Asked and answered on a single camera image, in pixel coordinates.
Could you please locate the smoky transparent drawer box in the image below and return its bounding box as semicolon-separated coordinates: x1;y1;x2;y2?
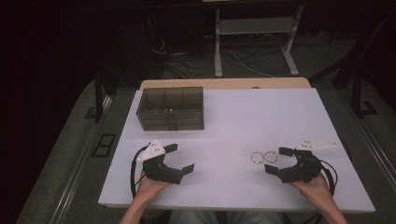
135;86;205;132

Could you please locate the tangle of floor cables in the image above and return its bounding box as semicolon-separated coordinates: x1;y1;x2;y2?
148;34;275;78

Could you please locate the black metal stand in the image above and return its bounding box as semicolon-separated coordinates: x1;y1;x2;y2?
351;74;378;119
84;71;120;123

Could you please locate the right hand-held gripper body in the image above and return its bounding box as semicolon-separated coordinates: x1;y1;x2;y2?
277;137;339;184

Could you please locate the aluminium rail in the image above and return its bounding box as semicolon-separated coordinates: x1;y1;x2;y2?
49;92;115;224
345;90;396;185

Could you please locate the person's right hand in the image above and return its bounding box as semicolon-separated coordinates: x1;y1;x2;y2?
288;172;335;208

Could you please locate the person's left hand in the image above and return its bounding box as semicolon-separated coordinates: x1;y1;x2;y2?
135;172;172;203

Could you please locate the wooden table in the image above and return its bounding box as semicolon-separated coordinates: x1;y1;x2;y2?
138;77;312;91

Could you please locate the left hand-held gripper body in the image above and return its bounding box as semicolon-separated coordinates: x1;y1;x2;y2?
135;138;185;185

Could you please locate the white metal stand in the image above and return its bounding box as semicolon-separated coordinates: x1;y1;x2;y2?
214;4;304;78

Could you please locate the hand-held gripper black cable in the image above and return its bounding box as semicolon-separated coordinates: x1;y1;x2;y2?
318;158;339;197
130;145;148;199

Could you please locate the right hand-held gripper black cable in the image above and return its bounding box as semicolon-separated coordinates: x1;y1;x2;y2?
318;158;339;197

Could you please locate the white foam board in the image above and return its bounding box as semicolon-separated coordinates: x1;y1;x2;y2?
97;88;376;214

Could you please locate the left hand-held gripper black cable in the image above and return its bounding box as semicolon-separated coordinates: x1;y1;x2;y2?
130;145;148;199

